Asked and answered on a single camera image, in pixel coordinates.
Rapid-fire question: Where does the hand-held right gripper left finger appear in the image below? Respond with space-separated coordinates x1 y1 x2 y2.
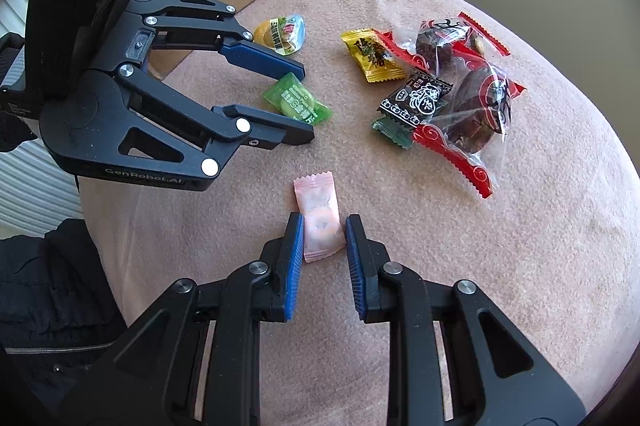
57 212 306 426

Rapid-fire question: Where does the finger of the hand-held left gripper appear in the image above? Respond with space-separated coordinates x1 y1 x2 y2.
125 0 307 81
115 63 316 179

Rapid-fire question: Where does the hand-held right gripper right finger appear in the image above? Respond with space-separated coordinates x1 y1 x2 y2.
345 213 588 426

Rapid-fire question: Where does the yellow jelly cup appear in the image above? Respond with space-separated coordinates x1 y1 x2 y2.
252 13 307 57

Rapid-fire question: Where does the green tablet candy packet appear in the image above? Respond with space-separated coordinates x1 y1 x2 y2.
263 72 333 127

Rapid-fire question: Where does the pink candy packet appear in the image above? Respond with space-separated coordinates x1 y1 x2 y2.
293 172 347 264

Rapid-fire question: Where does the yellow candy packet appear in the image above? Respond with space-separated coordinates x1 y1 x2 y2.
341 28 406 84

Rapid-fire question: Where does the small dark green candy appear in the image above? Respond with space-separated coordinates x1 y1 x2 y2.
371 116 416 150

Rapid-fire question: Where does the black candy packet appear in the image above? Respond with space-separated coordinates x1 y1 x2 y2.
376 70 455 129

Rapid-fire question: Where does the red clear date packet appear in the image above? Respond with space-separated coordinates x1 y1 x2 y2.
412 61 527 199
372 12 512 72

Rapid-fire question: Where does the white ribbed panel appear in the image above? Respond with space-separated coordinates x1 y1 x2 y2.
0 0 81 237

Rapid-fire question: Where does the black jacket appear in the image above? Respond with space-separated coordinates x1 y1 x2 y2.
0 218 131 426

